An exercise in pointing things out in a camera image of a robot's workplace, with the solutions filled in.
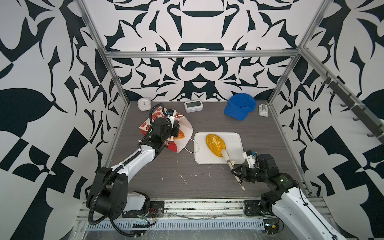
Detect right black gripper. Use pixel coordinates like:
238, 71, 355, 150
230, 164, 269, 183

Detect red white paper bag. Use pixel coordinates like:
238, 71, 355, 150
138, 104, 193, 155

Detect metal white-tipped tongs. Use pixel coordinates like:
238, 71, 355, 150
221, 149, 246, 191

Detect sesame oval fake bread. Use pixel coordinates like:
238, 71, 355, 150
206, 134, 227, 158

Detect orange fake croissant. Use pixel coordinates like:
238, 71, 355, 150
174, 130, 185, 140

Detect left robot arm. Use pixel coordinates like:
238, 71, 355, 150
86, 118, 180, 225

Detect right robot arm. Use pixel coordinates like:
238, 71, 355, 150
228, 151, 345, 240

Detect white digital clock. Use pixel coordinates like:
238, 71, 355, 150
184, 100, 204, 113

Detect small white round clock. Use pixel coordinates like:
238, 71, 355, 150
137, 98, 152, 112

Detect white plastic tray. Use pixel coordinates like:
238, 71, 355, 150
195, 133, 245, 165

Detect green circuit board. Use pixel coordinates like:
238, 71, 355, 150
263, 219, 284, 235

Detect white power adapter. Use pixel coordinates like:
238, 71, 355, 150
259, 104, 269, 118

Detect blue baseball cap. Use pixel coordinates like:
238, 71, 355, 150
224, 93, 257, 121

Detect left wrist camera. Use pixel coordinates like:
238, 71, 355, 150
165, 109, 176, 118

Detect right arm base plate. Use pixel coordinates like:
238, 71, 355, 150
244, 199, 274, 217

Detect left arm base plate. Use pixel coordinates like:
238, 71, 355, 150
122, 201, 165, 218

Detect white slotted cable duct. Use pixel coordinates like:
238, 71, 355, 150
86, 218, 265, 232

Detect wall hook rail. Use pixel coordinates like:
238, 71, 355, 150
321, 72, 384, 145

